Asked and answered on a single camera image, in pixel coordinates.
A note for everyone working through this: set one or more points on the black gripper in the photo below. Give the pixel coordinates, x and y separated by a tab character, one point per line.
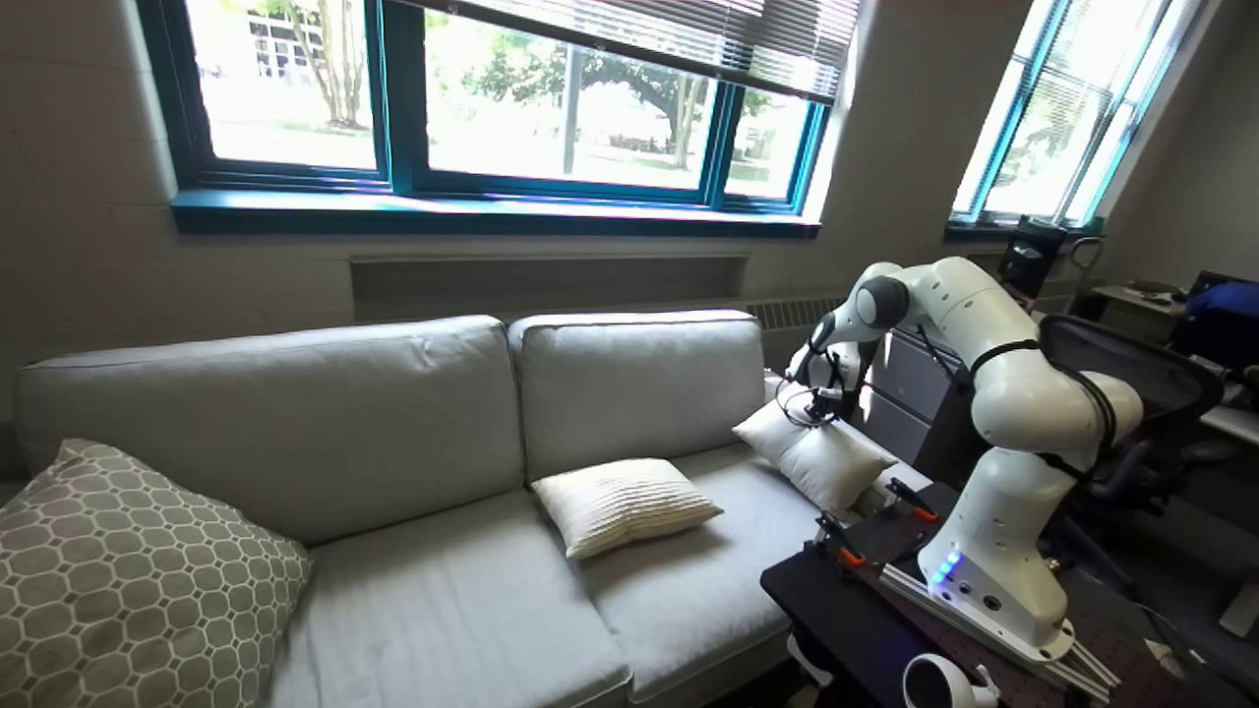
828	385

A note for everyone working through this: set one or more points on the cream striped pillow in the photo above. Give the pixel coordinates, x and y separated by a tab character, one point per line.
623	501
828	461

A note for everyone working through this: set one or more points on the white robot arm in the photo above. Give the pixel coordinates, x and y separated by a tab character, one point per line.
1041	423

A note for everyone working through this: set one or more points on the grey filing cabinet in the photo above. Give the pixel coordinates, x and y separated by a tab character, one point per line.
913	403

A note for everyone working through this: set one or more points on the orange black clamp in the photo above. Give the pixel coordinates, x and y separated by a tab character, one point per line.
838	545
913	501

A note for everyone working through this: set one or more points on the black robot table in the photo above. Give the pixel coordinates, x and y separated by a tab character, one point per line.
864	634

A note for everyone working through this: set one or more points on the white VR controller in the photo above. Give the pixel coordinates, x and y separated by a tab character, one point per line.
937	684

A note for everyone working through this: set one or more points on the window blinds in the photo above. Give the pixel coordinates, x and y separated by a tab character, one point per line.
771	45

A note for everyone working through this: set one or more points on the black office chair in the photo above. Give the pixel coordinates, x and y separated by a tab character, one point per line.
1149	467

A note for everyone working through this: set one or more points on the teal framed side window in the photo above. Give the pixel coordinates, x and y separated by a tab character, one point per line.
1069	112

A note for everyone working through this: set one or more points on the light grey sofa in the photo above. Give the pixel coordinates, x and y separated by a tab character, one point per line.
403	461

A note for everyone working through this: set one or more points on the teal framed main window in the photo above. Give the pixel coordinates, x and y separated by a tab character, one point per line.
327	117

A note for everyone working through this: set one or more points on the patterned beige pillow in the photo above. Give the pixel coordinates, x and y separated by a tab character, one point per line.
131	591

